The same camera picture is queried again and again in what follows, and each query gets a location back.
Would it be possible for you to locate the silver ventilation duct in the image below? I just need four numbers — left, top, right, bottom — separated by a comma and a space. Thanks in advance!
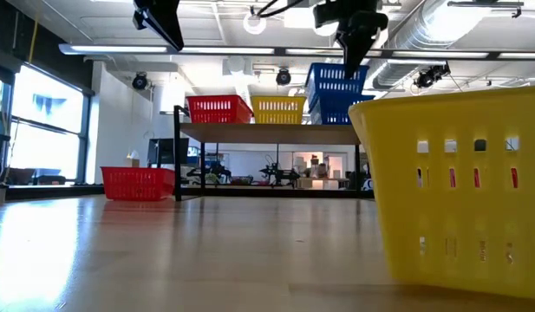
370, 0, 489, 90

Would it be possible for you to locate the long ceiling light bar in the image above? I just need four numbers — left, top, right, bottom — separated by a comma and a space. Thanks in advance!
58, 42, 535, 61

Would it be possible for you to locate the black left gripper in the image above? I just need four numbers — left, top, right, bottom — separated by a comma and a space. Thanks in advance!
132, 0, 186, 52

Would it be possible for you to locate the white ring light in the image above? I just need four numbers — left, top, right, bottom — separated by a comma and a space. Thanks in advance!
243, 11, 267, 36

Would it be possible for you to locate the yellow plastic basket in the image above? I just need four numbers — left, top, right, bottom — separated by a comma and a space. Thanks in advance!
250, 95, 308, 126
348, 85, 535, 301

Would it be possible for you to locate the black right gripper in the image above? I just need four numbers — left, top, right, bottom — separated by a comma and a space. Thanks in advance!
312, 0, 389, 79

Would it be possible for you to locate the wooden shelf black frame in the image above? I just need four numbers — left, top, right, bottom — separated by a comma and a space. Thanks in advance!
173, 105, 363, 203

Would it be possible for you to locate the black hanging camera device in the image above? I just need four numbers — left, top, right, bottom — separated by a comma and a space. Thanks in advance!
413, 63, 452, 89

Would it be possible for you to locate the black computer monitor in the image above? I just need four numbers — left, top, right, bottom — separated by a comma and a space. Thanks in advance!
147, 137, 190, 166

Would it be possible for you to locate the large window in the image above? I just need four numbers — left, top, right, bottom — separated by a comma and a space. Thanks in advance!
0, 64, 93, 185

